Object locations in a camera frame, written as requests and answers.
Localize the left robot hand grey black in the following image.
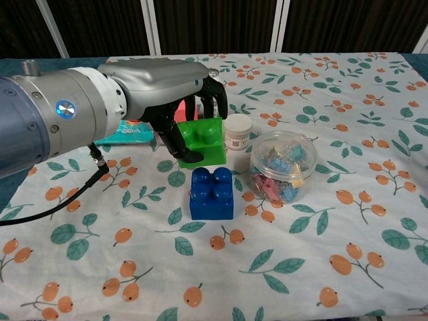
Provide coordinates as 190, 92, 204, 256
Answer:
98, 57, 229, 164

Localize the green building block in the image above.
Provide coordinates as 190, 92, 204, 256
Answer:
177, 116, 228, 169

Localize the red block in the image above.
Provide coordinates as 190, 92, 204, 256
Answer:
173, 100, 199, 124

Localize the teal snack packet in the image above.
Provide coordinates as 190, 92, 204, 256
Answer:
94, 118, 155, 145

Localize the small white jar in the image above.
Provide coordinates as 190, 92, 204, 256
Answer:
224, 113, 253, 152

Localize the blue building block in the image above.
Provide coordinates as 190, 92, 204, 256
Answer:
188, 167, 235, 221

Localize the clear tub of binder clips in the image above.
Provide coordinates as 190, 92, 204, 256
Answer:
248, 130, 318, 205

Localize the floral fruit print tablecloth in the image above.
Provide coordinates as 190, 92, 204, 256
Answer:
0, 51, 428, 321

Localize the white folding screen frame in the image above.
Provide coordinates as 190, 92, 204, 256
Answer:
35, 0, 428, 58

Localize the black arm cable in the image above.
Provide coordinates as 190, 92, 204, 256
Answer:
0, 142, 111, 226

